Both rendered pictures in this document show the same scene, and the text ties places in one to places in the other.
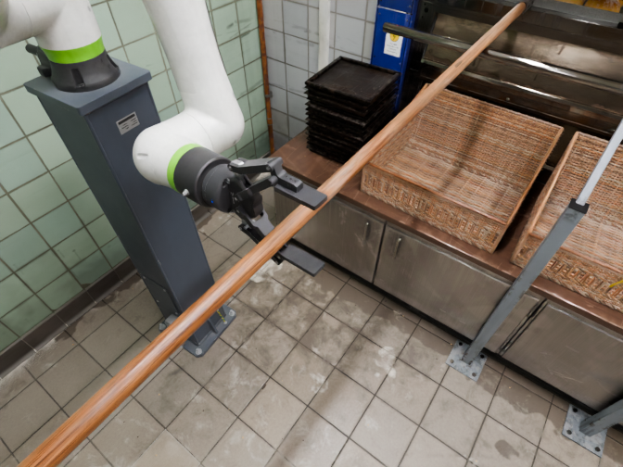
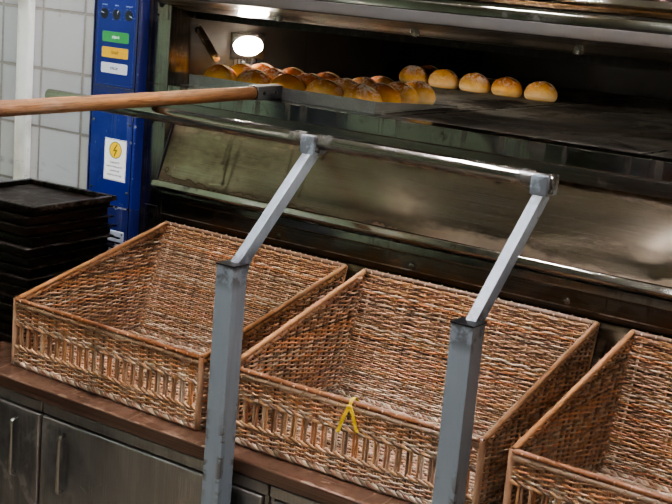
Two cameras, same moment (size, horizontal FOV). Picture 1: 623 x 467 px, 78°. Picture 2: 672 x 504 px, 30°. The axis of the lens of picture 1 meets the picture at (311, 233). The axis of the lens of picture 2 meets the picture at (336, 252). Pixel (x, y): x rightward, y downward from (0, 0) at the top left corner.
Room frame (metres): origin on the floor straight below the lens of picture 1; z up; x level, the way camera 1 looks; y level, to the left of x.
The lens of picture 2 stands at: (-1.48, -0.77, 1.45)
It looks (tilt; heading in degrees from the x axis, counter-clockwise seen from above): 12 degrees down; 357
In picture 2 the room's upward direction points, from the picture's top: 5 degrees clockwise
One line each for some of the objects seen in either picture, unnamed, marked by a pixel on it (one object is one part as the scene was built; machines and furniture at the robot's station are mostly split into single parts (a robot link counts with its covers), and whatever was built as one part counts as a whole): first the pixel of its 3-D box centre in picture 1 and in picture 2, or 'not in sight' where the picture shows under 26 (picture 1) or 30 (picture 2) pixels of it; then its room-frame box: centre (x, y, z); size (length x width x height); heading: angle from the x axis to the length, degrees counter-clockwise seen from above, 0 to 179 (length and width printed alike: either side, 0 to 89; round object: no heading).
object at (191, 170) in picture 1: (209, 177); not in sight; (0.51, 0.18, 1.21); 0.12 x 0.06 x 0.09; 142
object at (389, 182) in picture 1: (456, 160); (180, 313); (1.19, -0.56, 0.72); 0.56 x 0.49 x 0.28; 53
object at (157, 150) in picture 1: (173, 156); not in sight; (0.57, 0.25, 1.20); 0.14 x 0.13 x 0.11; 52
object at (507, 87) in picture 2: not in sight; (507, 86); (2.12, -1.38, 1.21); 0.10 x 0.07 x 0.06; 49
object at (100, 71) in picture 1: (67, 58); not in sight; (0.92, 0.58, 1.23); 0.26 x 0.15 x 0.06; 58
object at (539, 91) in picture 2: not in sight; (540, 90); (2.05, -1.46, 1.21); 0.10 x 0.07 x 0.05; 56
